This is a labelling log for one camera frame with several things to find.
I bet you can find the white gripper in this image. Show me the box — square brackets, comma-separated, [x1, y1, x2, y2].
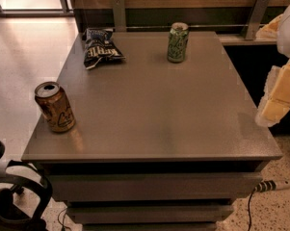
[255, 14, 290, 127]

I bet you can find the green soda can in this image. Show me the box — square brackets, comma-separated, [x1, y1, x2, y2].
[167, 22, 189, 63]

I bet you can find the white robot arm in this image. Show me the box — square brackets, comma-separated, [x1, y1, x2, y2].
[255, 5, 290, 127]

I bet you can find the orange soda can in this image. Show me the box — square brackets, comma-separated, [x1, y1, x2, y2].
[35, 82, 76, 133]

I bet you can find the white power strip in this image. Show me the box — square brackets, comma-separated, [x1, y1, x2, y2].
[254, 180, 290, 193]

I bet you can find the grey drawer cabinet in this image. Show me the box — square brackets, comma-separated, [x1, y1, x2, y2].
[23, 32, 281, 231]

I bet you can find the blue kettle chips bag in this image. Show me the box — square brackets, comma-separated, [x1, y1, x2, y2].
[82, 28, 125, 69]

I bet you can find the right metal rail bracket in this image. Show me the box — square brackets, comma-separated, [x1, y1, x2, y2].
[241, 0, 270, 40]

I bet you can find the metal rail bracket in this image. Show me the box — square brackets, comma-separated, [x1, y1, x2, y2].
[111, 0, 127, 32]
[241, 0, 270, 40]

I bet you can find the black power cable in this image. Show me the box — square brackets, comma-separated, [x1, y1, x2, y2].
[246, 190, 256, 231]

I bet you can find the thin metal rail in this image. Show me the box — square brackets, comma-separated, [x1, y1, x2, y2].
[113, 24, 251, 30]

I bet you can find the left metal rail bracket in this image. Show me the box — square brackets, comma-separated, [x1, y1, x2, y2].
[111, 0, 127, 32]

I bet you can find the black floor cable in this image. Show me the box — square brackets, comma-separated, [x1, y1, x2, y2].
[56, 207, 71, 231]

